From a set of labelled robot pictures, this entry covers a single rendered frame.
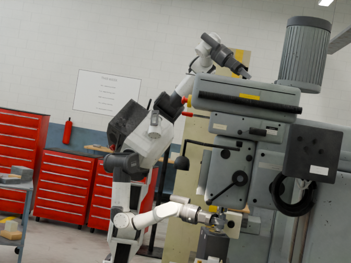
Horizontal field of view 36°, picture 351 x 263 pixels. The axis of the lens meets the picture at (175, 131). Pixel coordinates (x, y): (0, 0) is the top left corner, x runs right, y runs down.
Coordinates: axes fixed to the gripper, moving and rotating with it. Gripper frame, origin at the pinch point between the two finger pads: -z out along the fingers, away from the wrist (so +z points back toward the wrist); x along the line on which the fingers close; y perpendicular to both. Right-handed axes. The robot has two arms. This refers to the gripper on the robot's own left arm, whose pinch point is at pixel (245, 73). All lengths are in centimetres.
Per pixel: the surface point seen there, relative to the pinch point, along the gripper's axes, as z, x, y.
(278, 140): -32.4, 6.1, -13.0
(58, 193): 206, -381, -292
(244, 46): 281, -870, 15
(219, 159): -18.5, 11.2, -35.9
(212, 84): 4.0, 16.4, -11.7
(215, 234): -34, -29, -75
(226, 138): -14.9, 10.2, -26.8
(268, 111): -21.6, 8.9, -6.1
